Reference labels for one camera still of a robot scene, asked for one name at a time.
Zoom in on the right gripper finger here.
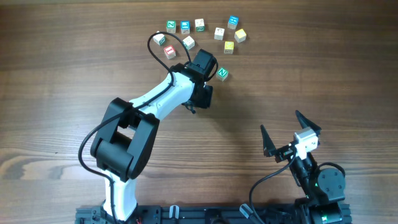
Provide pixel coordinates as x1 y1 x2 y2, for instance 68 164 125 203
260 124 276 157
295 110 322 134

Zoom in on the green n block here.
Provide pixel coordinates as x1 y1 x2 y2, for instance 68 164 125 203
216 67 229 82
166 20 177 34

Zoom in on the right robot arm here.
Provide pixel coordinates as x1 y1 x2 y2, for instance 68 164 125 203
259 111 352 223

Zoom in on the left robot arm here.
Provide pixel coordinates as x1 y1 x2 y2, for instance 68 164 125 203
90 49 218 223

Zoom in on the white block centre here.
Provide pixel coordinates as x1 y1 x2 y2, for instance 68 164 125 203
183 36 195 50

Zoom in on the red I block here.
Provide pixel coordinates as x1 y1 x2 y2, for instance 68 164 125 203
164 45 177 60

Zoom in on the yellow top block near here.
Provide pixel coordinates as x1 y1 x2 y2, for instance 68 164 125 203
224 41 234 54

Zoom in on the yellow block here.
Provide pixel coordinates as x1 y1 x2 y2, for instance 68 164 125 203
234 29 247 43
224 41 234 54

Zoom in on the white picture block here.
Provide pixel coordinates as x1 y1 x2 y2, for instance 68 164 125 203
214 27 224 40

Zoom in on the white block green side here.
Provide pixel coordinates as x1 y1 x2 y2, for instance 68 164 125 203
195 19 205 32

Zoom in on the white block teal side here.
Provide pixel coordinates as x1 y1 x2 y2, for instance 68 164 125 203
152 31 165 46

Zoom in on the yellow top block far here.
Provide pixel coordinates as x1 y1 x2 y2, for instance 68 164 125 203
234 29 247 43

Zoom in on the blue top block left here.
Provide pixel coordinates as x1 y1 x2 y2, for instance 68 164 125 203
180 21 190 34

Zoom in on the blue block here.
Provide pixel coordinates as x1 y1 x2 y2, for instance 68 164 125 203
180 21 190 34
228 16 239 30

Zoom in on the blue top block right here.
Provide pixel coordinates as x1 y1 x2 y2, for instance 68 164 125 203
228 16 239 30

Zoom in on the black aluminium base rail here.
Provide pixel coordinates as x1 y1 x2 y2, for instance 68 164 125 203
75 203 352 224

